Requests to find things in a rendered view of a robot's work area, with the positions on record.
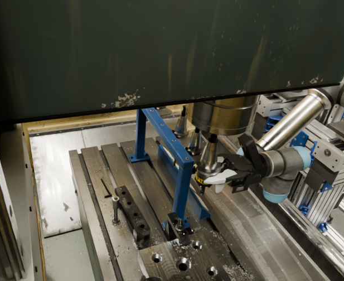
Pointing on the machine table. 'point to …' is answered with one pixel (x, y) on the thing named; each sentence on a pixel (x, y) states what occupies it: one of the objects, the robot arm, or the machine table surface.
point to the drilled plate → (165, 270)
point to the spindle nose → (223, 115)
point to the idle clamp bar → (139, 231)
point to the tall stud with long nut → (115, 208)
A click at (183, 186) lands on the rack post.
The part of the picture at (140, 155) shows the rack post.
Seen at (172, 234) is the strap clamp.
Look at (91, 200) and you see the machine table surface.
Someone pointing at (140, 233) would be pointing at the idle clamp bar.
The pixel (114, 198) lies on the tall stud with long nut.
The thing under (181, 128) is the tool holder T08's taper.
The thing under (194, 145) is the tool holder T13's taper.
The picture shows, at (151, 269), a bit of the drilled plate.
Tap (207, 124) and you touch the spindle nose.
